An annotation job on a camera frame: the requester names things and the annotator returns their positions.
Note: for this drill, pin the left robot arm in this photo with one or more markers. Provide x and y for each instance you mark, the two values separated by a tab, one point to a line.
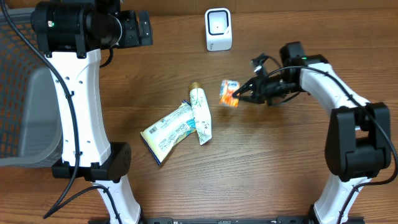
72	35

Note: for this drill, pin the white barcode scanner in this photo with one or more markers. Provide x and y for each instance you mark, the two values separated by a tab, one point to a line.
218	28

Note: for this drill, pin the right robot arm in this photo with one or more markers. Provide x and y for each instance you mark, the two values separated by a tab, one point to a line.
358	143

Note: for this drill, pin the yellow white snack bag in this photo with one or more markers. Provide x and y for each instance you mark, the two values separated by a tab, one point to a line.
167	132

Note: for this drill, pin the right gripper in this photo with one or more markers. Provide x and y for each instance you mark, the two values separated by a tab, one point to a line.
254	83

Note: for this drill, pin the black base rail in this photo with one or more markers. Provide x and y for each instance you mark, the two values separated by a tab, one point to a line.
224	221

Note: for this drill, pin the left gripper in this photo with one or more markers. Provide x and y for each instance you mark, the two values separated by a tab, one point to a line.
135	39

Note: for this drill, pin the white tube with gold cap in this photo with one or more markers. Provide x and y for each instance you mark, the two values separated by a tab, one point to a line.
201	112

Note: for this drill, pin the small orange tissue pack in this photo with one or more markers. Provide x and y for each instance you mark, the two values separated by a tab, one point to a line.
228	87

